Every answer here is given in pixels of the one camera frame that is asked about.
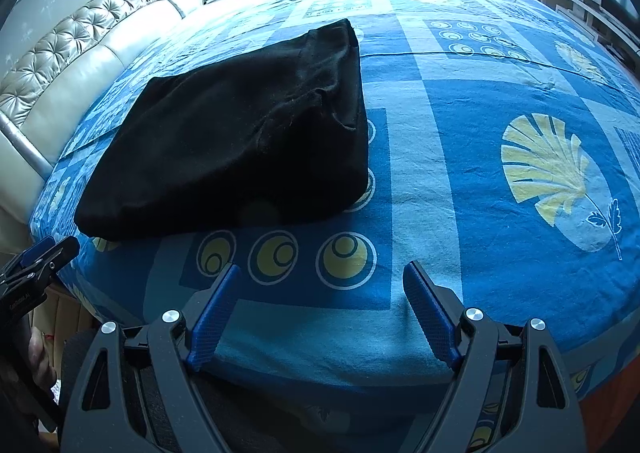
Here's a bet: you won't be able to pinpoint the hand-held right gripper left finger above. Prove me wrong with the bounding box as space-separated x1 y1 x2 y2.
59 263 244 453

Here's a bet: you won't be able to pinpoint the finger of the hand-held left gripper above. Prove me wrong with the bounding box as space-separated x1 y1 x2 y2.
12 235 57 268
25 236 81 285

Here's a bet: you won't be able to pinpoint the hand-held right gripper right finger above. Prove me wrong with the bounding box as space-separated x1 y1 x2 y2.
402 260 587 453

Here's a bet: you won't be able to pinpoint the black pants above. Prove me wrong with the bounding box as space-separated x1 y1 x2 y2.
73 18 371 242

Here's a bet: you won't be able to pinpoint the person's left hand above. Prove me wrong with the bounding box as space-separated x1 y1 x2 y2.
27 327 60 391

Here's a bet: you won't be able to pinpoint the beige nightstand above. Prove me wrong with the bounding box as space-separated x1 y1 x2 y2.
30 289 108 349

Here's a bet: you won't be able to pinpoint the blue printed bedsheet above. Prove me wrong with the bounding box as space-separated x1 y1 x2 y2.
27 0 640 453

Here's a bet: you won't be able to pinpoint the cream leather headboard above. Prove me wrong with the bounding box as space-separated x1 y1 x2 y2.
0 0 205 254

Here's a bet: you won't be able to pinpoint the white television stand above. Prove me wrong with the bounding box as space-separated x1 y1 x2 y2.
555 0 640 81

